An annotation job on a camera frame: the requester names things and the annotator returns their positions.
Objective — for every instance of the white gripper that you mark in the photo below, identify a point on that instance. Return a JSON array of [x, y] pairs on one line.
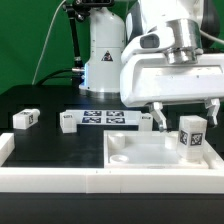
[[168, 66]]

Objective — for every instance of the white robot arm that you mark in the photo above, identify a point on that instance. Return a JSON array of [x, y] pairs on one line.
[[110, 36]]

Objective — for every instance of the white U-shaped obstacle fence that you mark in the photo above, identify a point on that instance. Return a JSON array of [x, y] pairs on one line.
[[104, 180]]

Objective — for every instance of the white marker base plate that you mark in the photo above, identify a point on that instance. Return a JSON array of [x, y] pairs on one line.
[[105, 117]]

